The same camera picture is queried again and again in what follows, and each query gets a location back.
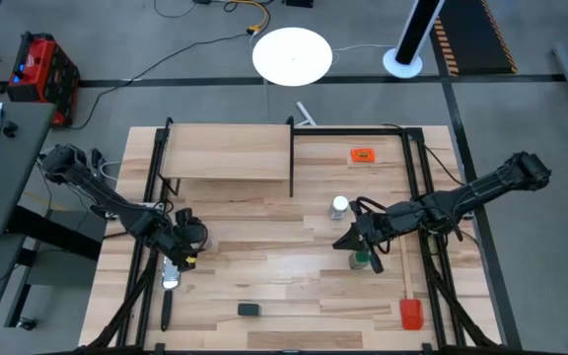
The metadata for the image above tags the yellow cable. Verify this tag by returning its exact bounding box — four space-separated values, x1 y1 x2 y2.
224 0 271 36

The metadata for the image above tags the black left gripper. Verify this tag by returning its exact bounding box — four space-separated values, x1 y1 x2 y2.
163 207 210 271

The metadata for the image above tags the white-lid spice jar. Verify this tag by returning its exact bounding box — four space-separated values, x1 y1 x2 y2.
329 194 351 221

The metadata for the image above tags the black floor cable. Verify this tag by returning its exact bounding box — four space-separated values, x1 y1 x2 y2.
69 32 251 131

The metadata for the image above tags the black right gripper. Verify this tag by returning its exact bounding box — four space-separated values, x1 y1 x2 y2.
331 206 403 275

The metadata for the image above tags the white and black tower pillar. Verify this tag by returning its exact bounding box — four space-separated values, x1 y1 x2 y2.
382 0 447 80

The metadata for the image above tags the wooden shelf with black legs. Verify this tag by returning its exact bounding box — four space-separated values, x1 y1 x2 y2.
158 115 296 199

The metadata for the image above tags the red and black tool box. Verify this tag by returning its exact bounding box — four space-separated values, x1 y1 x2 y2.
6 31 81 127

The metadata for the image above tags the black metal table frame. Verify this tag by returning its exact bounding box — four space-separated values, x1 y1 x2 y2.
79 125 507 355

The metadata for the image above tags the green-lid spice jar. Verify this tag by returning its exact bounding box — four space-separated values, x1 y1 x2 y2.
348 249 371 271

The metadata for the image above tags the red spatula with wooden handle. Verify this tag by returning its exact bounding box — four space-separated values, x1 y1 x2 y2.
398 235 425 331

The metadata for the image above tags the white round disc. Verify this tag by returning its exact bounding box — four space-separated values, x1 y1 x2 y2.
251 26 334 88

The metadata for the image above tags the black desk leg frame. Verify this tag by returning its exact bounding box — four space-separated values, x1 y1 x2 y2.
5 204 108 329

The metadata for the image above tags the grey desk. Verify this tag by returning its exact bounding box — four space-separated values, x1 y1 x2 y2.
0 101 58 237

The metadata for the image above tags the white floor cable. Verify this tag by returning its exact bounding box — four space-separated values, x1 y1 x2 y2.
331 42 396 54

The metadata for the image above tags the metal grater with black handle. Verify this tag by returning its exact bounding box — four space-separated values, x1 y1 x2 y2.
160 255 183 332

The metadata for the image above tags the black mat with orange stripes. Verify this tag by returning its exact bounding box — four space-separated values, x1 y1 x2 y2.
429 0 519 77

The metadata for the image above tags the flat orange packet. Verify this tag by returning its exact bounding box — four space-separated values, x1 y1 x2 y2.
350 147 377 165

